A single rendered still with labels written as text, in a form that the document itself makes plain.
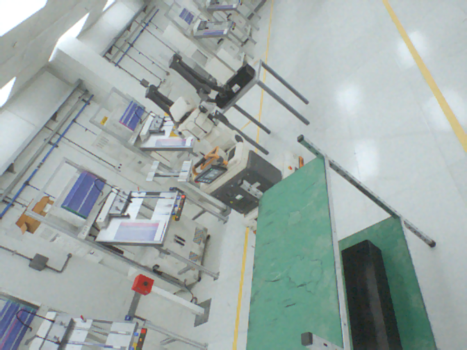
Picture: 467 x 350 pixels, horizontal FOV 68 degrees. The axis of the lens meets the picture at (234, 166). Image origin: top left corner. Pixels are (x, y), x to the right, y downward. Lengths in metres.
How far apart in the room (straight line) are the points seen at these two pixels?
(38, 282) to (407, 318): 4.29
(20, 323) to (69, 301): 1.81
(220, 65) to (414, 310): 6.68
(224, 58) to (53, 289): 5.29
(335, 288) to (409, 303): 0.63
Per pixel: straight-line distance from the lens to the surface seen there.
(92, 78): 6.80
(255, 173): 2.88
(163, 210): 3.81
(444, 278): 2.22
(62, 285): 5.19
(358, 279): 2.00
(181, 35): 7.68
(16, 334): 3.39
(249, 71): 3.82
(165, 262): 3.88
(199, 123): 3.05
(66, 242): 4.04
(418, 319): 1.79
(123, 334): 3.21
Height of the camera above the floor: 1.84
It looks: 22 degrees down
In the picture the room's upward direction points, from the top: 56 degrees counter-clockwise
